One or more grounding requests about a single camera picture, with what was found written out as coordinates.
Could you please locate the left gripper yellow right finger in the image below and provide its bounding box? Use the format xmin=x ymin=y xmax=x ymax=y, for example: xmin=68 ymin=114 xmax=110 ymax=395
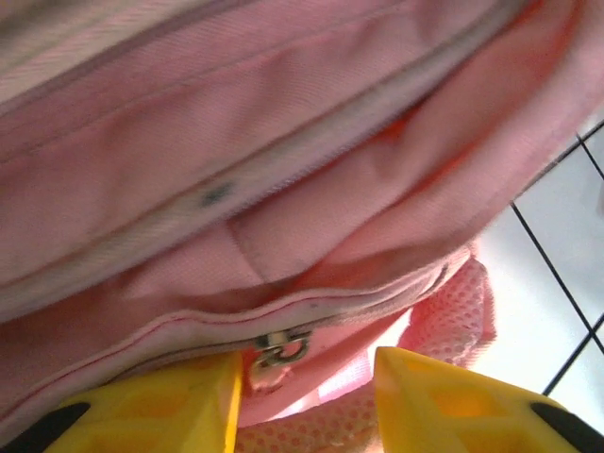
xmin=375 ymin=346 xmax=604 ymax=453

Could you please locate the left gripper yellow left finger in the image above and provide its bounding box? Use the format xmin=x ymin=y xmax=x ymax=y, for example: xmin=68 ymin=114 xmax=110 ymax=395
xmin=8 ymin=351 xmax=244 ymax=453

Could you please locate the pink backpack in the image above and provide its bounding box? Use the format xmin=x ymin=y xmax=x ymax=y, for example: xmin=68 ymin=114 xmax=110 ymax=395
xmin=0 ymin=0 xmax=604 ymax=453

